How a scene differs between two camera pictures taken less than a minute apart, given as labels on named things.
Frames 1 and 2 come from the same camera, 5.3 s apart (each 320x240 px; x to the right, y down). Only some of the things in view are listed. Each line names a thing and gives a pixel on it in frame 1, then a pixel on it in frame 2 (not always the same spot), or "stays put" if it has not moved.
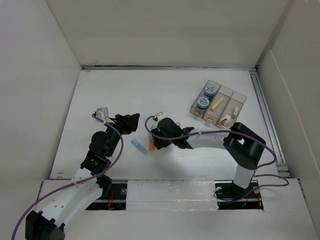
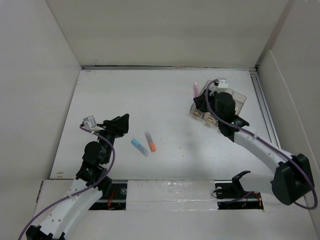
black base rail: x=230 y=196 stays put
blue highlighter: x=140 y=147 stays put
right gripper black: x=159 y=143 to x=201 y=102
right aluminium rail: x=268 y=125 stays put
